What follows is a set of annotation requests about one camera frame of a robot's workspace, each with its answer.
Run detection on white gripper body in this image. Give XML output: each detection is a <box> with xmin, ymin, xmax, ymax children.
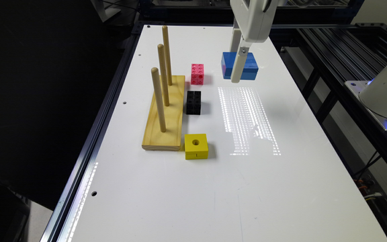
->
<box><xmin>230</xmin><ymin>0</ymin><xmax>278</xmax><ymax>43</ymax></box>

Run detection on black aluminium table frame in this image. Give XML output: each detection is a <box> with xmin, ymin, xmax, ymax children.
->
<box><xmin>42</xmin><ymin>7</ymin><xmax>387</xmax><ymax>241</ymax></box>

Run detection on wooden peg board base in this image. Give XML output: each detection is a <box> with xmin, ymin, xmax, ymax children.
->
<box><xmin>142</xmin><ymin>75</ymin><xmax>185</xmax><ymax>151</ymax></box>

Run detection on blue block with hole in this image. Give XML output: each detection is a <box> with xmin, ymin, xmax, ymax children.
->
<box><xmin>221</xmin><ymin>52</ymin><xmax>259</xmax><ymax>80</ymax></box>

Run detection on black interlocking cube block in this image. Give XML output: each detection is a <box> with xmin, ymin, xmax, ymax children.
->
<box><xmin>185</xmin><ymin>91</ymin><xmax>202</xmax><ymax>115</ymax></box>

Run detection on front wooden peg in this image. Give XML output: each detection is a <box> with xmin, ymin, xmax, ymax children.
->
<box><xmin>151</xmin><ymin>67</ymin><xmax>166</xmax><ymax>132</ymax></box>

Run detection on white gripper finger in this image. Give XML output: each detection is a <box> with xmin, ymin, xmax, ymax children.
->
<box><xmin>230</xmin><ymin>38</ymin><xmax>251</xmax><ymax>83</ymax></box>
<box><xmin>230</xmin><ymin>28</ymin><xmax>241</xmax><ymax>52</ymax></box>

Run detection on pink interlocking cube block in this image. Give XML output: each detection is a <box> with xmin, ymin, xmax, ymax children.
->
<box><xmin>191</xmin><ymin>64</ymin><xmax>204</xmax><ymax>85</ymax></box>

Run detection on yellow block with hole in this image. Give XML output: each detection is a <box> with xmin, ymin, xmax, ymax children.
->
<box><xmin>185</xmin><ymin>134</ymin><xmax>208</xmax><ymax>159</ymax></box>

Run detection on wooden peg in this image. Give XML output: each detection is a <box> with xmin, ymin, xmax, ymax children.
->
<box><xmin>157</xmin><ymin>44</ymin><xmax>169</xmax><ymax>106</ymax></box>
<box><xmin>162</xmin><ymin>25</ymin><xmax>173</xmax><ymax>86</ymax></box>
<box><xmin>151</xmin><ymin>67</ymin><xmax>166</xmax><ymax>132</ymax></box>

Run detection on black cables under table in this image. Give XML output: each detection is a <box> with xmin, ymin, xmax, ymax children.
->
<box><xmin>346</xmin><ymin>138</ymin><xmax>387</xmax><ymax>216</ymax></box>

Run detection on middle wooden peg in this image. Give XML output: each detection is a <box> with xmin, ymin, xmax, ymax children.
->
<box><xmin>157</xmin><ymin>44</ymin><xmax>169</xmax><ymax>106</ymax></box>

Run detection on rear wooden peg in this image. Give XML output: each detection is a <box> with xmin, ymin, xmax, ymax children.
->
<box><xmin>162</xmin><ymin>25</ymin><xmax>173</xmax><ymax>86</ymax></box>

